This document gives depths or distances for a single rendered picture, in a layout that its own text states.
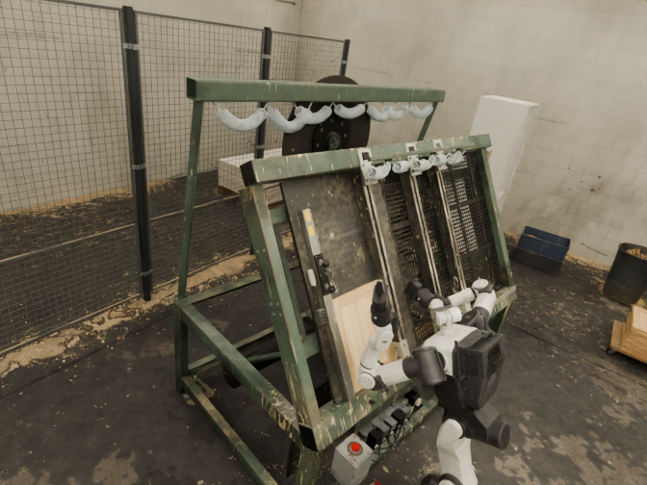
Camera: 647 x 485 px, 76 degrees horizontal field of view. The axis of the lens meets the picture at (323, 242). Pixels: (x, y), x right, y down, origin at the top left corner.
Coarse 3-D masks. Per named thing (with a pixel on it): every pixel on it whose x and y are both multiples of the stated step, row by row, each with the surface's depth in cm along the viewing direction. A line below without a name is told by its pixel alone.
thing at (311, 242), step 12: (300, 216) 194; (312, 240) 195; (312, 252) 194; (312, 264) 196; (324, 300) 196; (336, 324) 200; (336, 336) 199; (336, 348) 198; (336, 360) 200; (348, 372) 201; (348, 384) 201; (348, 396) 200
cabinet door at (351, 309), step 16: (368, 288) 220; (336, 304) 204; (352, 304) 212; (368, 304) 219; (352, 320) 211; (368, 320) 218; (352, 336) 209; (368, 336) 217; (352, 352) 208; (384, 352) 224; (352, 368) 207; (352, 384) 206
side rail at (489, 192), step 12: (480, 156) 317; (480, 168) 319; (492, 180) 322; (492, 192) 320; (492, 204) 319; (492, 216) 321; (492, 228) 323; (492, 240) 325; (504, 240) 324; (504, 252) 322; (492, 264) 330; (504, 264) 323; (504, 276) 325
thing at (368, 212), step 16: (352, 176) 222; (384, 176) 211; (368, 192) 221; (368, 208) 219; (368, 224) 222; (368, 240) 224; (384, 256) 224; (384, 272) 222; (400, 320) 227; (400, 336) 225; (400, 352) 226
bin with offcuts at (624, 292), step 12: (624, 252) 497; (636, 252) 512; (612, 264) 520; (624, 264) 499; (636, 264) 488; (612, 276) 516; (624, 276) 502; (636, 276) 493; (612, 288) 516; (624, 288) 505; (636, 288) 499; (624, 300) 511; (636, 300) 510
